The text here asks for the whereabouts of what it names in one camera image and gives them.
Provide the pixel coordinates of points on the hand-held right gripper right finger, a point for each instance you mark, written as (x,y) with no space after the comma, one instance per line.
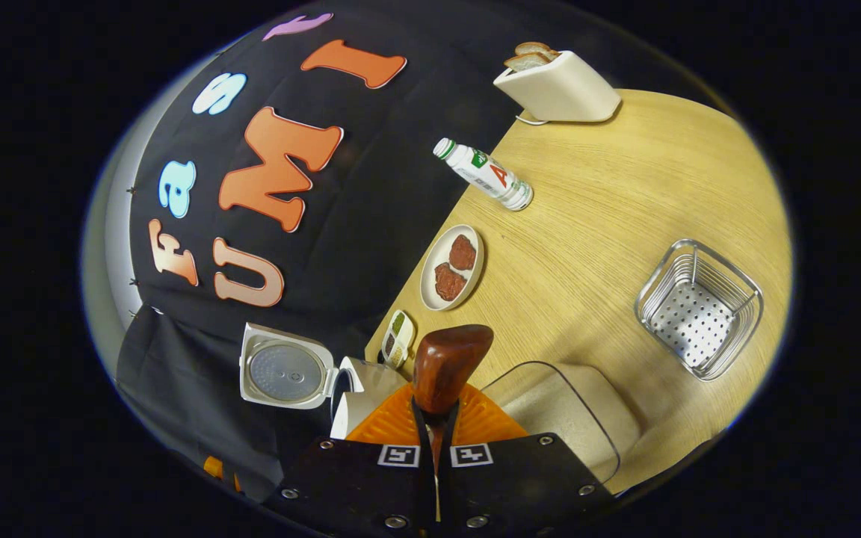
(520,486)

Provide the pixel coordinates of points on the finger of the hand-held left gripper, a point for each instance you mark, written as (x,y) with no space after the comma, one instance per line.
(214,468)

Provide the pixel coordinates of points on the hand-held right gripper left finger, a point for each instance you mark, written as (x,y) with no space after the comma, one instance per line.
(356,486)

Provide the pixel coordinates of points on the white rice cooker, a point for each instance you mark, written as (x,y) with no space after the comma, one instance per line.
(285,370)

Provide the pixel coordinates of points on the brown wooden spoon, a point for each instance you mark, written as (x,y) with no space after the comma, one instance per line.
(449,366)

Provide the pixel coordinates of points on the perforated metal chopstick holder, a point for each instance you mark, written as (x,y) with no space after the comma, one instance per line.
(699,314)

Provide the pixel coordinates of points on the clear rice container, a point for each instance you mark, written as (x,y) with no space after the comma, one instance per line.
(542,388)

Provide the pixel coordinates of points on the small divided condiment dish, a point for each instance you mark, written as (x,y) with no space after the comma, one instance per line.
(398,340)

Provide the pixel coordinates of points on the red meat patty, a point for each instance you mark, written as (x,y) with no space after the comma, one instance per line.
(463,252)
(448,282)

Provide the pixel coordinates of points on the round cream plate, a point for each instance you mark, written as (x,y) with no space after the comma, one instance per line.
(430,261)

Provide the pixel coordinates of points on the black backdrop cloth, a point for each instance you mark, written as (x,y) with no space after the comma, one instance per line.
(386,187)

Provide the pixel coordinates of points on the white drink bottle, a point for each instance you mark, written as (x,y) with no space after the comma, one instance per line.
(484,174)

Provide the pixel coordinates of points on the white toaster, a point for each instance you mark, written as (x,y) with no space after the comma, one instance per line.
(557,93)

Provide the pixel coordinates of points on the toasted bread slice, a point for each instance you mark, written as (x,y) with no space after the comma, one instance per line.
(537,48)
(528,62)

